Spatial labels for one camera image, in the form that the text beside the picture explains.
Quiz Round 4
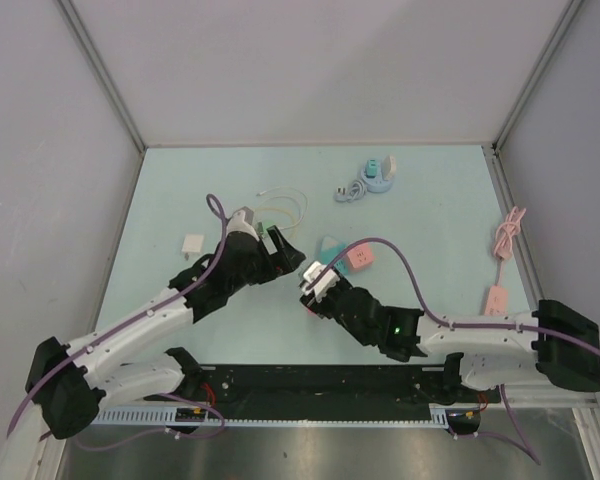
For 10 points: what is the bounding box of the teal triangular power strip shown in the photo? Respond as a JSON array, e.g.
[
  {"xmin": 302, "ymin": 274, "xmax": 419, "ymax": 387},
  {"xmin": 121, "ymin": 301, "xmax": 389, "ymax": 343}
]
[{"xmin": 316, "ymin": 235, "xmax": 351, "ymax": 276}]

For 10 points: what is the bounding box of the pink cube socket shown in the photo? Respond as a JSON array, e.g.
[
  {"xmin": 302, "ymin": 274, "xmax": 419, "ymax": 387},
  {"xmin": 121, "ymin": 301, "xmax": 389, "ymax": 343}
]
[{"xmin": 343, "ymin": 243, "xmax": 375, "ymax": 274}]

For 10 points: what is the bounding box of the blue round power strip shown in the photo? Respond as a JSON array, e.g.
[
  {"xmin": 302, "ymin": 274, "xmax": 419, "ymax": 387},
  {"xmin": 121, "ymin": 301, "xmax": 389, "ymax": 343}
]
[{"xmin": 334, "ymin": 169, "xmax": 395, "ymax": 203}]

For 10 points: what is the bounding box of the white square adapter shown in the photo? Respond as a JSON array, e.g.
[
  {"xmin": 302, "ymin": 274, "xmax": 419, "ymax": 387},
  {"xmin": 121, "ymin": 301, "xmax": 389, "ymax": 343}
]
[{"xmin": 381, "ymin": 155, "xmax": 397, "ymax": 183}]

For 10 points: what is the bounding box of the teal charger plug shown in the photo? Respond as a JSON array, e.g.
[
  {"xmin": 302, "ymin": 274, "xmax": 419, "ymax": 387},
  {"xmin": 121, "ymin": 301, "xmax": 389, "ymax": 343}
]
[{"xmin": 364, "ymin": 159, "xmax": 381, "ymax": 179}]

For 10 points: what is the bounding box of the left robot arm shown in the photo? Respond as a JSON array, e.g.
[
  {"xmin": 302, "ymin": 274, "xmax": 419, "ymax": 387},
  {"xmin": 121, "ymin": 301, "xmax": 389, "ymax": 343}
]
[{"xmin": 25, "ymin": 227, "xmax": 306, "ymax": 439}]

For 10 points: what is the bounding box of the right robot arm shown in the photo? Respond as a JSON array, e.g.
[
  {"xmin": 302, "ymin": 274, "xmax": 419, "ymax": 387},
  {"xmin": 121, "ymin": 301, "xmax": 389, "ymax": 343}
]
[{"xmin": 300, "ymin": 277, "xmax": 600, "ymax": 401}]

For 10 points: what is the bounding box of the green charger plug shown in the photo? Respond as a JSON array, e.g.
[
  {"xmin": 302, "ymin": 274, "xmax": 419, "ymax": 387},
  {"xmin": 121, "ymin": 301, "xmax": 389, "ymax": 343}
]
[{"xmin": 256, "ymin": 220, "xmax": 275, "ymax": 238}]

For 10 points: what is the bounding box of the white cube charger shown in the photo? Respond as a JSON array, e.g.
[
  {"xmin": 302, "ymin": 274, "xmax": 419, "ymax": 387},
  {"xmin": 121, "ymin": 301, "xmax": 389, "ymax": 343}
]
[{"xmin": 181, "ymin": 234, "xmax": 205, "ymax": 260}]

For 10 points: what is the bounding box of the pink power strip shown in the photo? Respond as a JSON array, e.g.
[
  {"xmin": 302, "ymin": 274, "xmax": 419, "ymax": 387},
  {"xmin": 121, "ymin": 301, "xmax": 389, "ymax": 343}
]
[{"xmin": 484, "ymin": 284, "xmax": 509, "ymax": 316}]

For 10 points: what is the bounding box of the white usb cable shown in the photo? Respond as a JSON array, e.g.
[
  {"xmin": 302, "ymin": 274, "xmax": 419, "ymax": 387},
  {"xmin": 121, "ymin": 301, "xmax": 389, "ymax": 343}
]
[{"xmin": 255, "ymin": 187, "xmax": 309, "ymax": 236}]

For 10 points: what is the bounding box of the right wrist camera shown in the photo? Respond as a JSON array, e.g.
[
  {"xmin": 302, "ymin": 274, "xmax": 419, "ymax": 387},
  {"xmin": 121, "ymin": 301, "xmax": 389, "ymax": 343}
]
[{"xmin": 299, "ymin": 261, "xmax": 340, "ymax": 302}]

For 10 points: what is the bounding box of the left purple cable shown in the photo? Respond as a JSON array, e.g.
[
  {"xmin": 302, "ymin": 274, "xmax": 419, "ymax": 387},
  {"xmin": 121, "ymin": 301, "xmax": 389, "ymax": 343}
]
[{"xmin": 5, "ymin": 193, "xmax": 229, "ymax": 454}]

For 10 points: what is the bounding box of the purple cable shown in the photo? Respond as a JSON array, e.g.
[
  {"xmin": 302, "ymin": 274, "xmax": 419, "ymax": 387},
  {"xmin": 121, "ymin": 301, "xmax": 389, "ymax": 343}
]
[
  {"xmin": 5, "ymin": 193, "xmax": 229, "ymax": 454},
  {"xmin": 314, "ymin": 237, "xmax": 600, "ymax": 466}
]

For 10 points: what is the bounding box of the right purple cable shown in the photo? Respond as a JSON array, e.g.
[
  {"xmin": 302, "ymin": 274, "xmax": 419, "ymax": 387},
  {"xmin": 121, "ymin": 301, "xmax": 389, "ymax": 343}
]
[{"xmin": 314, "ymin": 237, "xmax": 600, "ymax": 466}]

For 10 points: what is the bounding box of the pink coiled cable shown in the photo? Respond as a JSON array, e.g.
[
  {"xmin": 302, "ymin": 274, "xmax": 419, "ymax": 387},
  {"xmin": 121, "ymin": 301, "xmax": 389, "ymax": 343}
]
[{"xmin": 493, "ymin": 205, "xmax": 528, "ymax": 261}]

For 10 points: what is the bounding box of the grey cable duct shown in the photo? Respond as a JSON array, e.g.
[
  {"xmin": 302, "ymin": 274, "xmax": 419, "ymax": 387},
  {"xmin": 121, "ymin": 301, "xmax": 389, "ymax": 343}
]
[{"xmin": 92, "ymin": 404, "xmax": 465, "ymax": 429}]

